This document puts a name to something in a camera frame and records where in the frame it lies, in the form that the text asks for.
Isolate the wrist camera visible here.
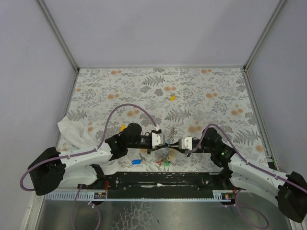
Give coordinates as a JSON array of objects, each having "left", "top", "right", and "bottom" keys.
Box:
[
  {"left": 178, "top": 137, "right": 193, "bottom": 150},
  {"left": 151, "top": 129, "right": 165, "bottom": 148}
]

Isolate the white cloth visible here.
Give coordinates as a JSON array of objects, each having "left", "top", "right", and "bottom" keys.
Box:
[{"left": 58, "top": 116, "right": 119, "bottom": 175}]

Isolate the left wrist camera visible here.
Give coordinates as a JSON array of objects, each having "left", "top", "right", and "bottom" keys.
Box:
[{"left": 151, "top": 129, "right": 165, "bottom": 148}]

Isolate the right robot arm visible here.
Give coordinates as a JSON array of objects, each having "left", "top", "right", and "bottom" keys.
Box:
[{"left": 170, "top": 124, "right": 307, "bottom": 223}]

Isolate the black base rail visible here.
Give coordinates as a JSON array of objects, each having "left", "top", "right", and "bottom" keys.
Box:
[{"left": 78, "top": 172, "right": 235, "bottom": 200}]

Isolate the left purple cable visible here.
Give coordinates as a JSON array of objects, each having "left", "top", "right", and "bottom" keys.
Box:
[{"left": 19, "top": 103, "right": 161, "bottom": 191}]

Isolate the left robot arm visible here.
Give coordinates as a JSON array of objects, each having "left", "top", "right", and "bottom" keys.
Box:
[{"left": 28, "top": 123, "right": 168, "bottom": 196}]

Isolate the blue tag key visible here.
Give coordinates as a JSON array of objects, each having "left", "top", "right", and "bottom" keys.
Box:
[{"left": 131, "top": 153, "right": 146, "bottom": 165}]

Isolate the yellow tag key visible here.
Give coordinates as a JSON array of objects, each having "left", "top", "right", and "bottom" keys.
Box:
[
  {"left": 167, "top": 93, "right": 176, "bottom": 101},
  {"left": 120, "top": 125, "right": 126, "bottom": 132}
]

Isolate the floral table mat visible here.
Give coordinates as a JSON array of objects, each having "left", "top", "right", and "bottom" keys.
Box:
[{"left": 67, "top": 68, "right": 270, "bottom": 165}]

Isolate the yellow tag key near left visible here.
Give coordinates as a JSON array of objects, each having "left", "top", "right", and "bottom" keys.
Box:
[{"left": 120, "top": 125, "right": 126, "bottom": 132}]

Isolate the grey keyring holder strap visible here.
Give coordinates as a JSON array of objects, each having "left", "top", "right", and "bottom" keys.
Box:
[{"left": 155, "top": 128, "right": 177, "bottom": 166}]

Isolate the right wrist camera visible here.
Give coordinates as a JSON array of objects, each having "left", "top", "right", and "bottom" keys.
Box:
[{"left": 178, "top": 137, "right": 193, "bottom": 150}]

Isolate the yellow tag key far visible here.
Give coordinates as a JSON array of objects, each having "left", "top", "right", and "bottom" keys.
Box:
[{"left": 167, "top": 93, "right": 176, "bottom": 101}]

